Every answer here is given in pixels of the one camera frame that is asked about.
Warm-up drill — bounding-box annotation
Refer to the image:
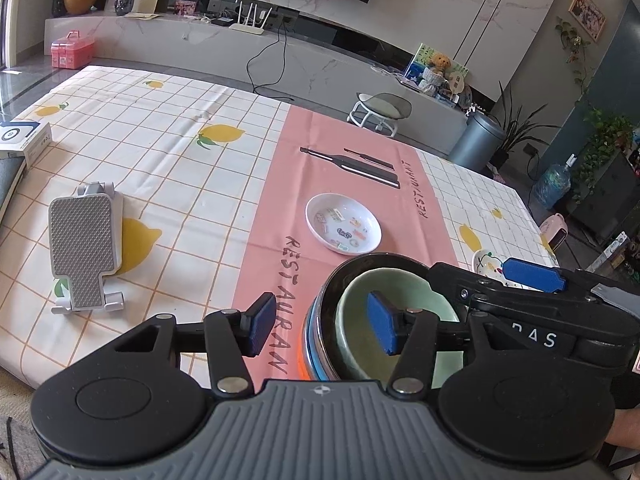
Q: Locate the green ceramic bowl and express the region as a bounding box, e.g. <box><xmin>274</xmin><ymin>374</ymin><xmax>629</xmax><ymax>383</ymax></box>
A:
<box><xmin>335</xmin><ymin>268</ymin><xmax>459</xmax><ymax>385</ymax></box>

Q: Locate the orange steel bowl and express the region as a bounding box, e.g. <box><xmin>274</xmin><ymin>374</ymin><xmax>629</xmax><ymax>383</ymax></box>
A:
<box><xmin>296</xmin><ymin>330</ymin><xmax>314</xmax><ymax>380</ymax></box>

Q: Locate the small white sticker dish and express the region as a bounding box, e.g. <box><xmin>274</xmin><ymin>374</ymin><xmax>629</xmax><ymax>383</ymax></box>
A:
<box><xmin>305</xmin><ymin>193</ymin><xmax>382</xmax><ymax>257</ymax></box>

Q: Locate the white fruity painted plate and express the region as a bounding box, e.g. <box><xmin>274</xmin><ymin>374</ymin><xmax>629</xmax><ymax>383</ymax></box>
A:
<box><xmin>472</xmin><ymin>249</ymin><xmax>508</xmax><ymax>286</ymax></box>

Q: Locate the pink small heater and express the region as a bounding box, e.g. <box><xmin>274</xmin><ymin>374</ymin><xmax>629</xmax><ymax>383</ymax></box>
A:
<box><xmin>539</xmin><ymin>214</ymin><xmax>568</xmax><ymax>252</ymax></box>

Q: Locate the blue water jug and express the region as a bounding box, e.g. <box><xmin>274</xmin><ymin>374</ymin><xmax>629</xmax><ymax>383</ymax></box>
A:
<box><xmin>533</xmin><ymin>154</ymin><xmax>577</xmax><ymax>210</ymax></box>

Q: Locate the lemon and pink tablecloth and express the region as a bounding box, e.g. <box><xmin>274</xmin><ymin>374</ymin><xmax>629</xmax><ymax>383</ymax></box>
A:
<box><xmin>1</xmin><ymin>66</ymin><xmax>555</xmax><ymax>387</ymax></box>

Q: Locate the potted green plant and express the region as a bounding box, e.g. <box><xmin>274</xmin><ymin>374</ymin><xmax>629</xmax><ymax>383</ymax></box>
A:
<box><xmin>489</xmin><ymin>84</ymin><xmax>560</xmax><ymax>170</ymax></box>

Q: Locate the grey metal trash can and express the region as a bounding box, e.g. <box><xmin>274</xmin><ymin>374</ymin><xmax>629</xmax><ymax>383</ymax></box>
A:
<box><xmin>448</xmin><ymin>112</ymin><xmax>506</xmax><ymax>172</ymax></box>

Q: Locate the grey phone stand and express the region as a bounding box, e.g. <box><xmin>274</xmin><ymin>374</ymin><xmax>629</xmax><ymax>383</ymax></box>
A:
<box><xmin>49</xmin><ymin>181</ymin><xmax>125</xmax><ymax>315</ymax></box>

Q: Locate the white rolling stool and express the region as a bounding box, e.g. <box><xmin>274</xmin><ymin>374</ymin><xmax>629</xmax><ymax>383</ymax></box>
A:
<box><xmin>347</xmin><ymin>92</ymin><xmax>412</xmax><ymax>138</ymax></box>

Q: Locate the teddy bear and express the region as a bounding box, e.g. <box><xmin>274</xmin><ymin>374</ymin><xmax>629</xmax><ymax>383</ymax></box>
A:
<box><xmin>421</xmin><ymin>52</ymin><xmax>451</xmax><ymax>96</ymax></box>

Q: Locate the white small box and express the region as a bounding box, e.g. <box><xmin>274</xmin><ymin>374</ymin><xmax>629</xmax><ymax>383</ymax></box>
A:
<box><xmin>0</xmin><ymin>120</ymin><xmax>52</xmax><ymax>169</ymax></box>

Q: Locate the white wifi router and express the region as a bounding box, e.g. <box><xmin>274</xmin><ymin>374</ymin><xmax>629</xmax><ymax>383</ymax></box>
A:
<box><xmin>230</xmin><ymin>1</ymin><xmax>272</xmax><ymax>36</ymax></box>

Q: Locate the pink storage box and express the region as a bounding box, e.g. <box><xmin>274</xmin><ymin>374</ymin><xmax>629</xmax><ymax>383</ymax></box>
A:
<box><xmin>50</xmin><ymin>30</ymin><xmax>94</xmax><ymax>70</ymax></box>

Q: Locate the framed wall picture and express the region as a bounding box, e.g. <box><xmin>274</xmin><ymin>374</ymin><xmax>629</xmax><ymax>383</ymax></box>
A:
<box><xmin>568</xmin><ymin>0</ymin><xmax>606</xmax><ymax>42</ymax></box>

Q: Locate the black power cable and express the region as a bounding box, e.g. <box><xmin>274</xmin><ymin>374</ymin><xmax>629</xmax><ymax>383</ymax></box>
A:
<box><xmin>244</xmin><ymin>18</ymin><xmax>296</xmax><ymax>104</ymax></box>

